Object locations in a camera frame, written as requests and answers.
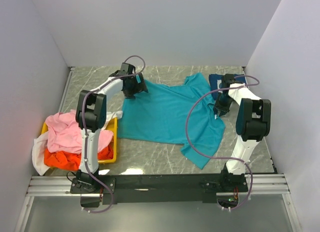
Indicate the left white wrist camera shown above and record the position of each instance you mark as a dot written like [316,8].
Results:
[127,69]

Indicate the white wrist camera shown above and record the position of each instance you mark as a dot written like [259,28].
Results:
[227,80]
[127,69]

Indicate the white t shirt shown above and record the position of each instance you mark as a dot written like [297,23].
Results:
[39,144]

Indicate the folded navy printed t shirt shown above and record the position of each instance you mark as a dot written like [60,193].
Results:
[216,79]

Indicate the teal t shirt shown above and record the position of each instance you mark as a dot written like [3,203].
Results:
[175,115]

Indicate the black base beam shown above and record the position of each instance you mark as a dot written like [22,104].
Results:
[151,188]

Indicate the pink t shirt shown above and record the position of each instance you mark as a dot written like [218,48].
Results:
[64,133]

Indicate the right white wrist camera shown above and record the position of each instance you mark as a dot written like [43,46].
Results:
[227,80]

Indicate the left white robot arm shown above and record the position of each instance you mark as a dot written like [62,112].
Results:
[91,115]

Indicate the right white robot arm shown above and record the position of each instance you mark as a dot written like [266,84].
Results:
[253,123]

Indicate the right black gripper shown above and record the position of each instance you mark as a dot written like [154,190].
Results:
[224,110]

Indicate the orange t shirt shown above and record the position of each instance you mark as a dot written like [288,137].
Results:
[70,161]

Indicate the yellow plastic bin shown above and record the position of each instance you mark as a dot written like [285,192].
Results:
[106,138]

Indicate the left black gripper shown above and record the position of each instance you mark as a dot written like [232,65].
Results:
[140,87]

